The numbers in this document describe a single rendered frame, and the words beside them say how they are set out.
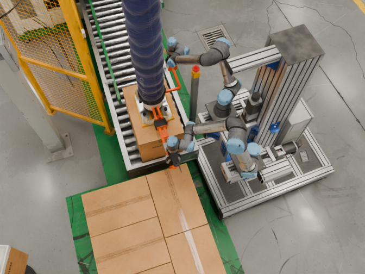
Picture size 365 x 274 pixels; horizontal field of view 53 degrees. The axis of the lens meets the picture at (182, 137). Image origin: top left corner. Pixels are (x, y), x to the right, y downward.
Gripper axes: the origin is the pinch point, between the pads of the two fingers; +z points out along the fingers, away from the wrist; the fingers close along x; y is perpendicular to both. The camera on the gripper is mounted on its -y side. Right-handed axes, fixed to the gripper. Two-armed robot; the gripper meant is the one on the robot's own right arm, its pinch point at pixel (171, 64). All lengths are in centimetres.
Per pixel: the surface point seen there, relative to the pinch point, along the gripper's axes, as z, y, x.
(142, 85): -32, 35, -34
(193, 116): 85, 10, 21
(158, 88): -29, 40, -22
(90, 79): 5, -9, -72
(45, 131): 61, -3, -130
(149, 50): -76, 41, -27
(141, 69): -55, 38, -33
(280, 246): 107, 164, 61
